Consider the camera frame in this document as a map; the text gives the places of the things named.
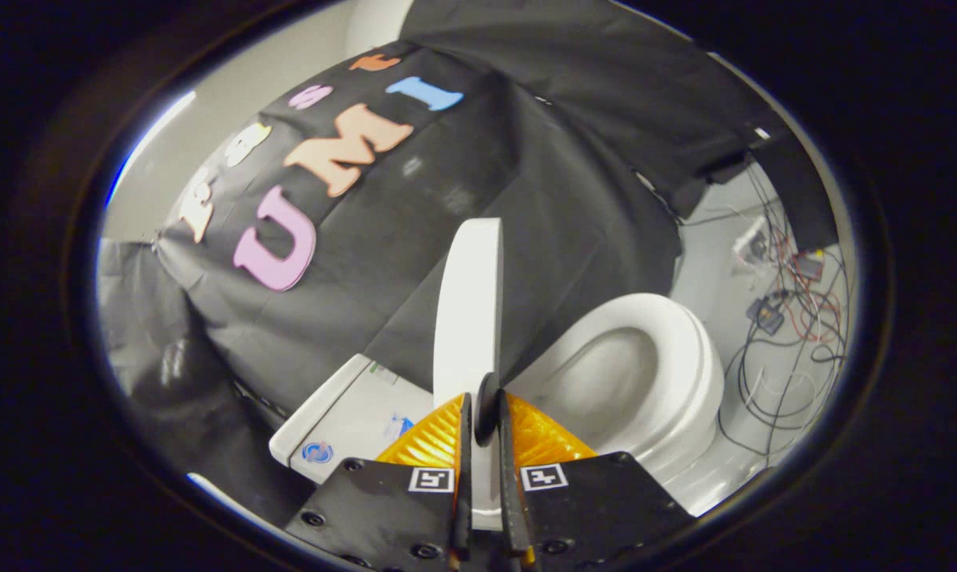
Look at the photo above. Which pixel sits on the white ceramic toilet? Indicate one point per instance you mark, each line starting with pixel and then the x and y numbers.
pixel 351 413

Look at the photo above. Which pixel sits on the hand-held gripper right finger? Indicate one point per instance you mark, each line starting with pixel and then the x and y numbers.
pixel 509 492

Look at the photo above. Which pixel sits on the white toilet lid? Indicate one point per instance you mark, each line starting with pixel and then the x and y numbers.
pixel 470 302

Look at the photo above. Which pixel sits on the white grey electronics box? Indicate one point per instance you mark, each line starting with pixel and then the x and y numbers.
pixel 753 245

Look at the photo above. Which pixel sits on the dark grey power adapter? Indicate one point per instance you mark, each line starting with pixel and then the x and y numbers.
pixel 767 315

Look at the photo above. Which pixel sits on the small circuit module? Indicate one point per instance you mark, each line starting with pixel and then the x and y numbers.
pixel 809 264

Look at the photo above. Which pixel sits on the black backdrop cloth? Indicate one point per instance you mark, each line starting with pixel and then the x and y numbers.
pixel 447 175

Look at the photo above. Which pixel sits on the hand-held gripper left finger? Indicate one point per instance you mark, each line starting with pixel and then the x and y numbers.
pixel 464 477

